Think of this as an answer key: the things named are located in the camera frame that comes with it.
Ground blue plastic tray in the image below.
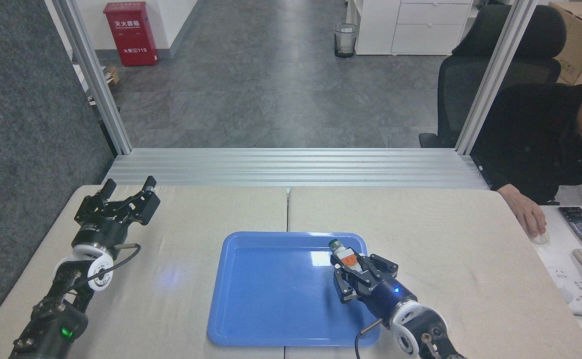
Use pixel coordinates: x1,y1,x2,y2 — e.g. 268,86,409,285
207,231,382,347

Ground person's hand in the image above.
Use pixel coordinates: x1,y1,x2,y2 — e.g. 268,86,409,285
497,184,549,239

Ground white power strip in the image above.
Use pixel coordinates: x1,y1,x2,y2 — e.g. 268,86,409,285
548,267,582,314

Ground switch part with orange band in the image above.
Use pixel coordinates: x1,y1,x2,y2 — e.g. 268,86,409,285
328,239,367,274

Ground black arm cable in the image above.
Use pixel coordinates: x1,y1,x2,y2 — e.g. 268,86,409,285
354,319,384,359
79,243,142,290

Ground black mesh trash bin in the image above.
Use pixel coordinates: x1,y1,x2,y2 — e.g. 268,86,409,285
334,23,359,58

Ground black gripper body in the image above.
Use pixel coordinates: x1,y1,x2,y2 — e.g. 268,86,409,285
73,218,132,251
362,277,419,321

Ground silver aluminium post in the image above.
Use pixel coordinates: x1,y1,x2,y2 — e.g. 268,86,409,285
52,0,133,155
454,0,539,155

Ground grey felt partition panel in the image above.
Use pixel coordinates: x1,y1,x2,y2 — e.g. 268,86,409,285
0,0,117,346

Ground silver aluminium frame rails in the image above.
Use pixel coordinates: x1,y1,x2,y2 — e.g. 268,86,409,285
103,148,491,190

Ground red fire extinguisher box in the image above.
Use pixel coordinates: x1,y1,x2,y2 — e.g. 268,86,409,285
103,1,158,67

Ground white drawer cabinet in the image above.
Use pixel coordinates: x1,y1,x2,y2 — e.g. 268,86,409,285
346,0,476,55

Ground person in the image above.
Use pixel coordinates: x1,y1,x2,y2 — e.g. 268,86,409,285
472,79,582,205

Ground black office chair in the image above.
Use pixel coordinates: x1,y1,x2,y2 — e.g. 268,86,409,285
419,5,568,149

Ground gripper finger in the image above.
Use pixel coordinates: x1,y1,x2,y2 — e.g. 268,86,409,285
114,176,161,225
331,266,369,305
355,253,400,284
74,179,118,224

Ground brown cardboard box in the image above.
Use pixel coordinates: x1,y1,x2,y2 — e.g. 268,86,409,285
549,1,582,86

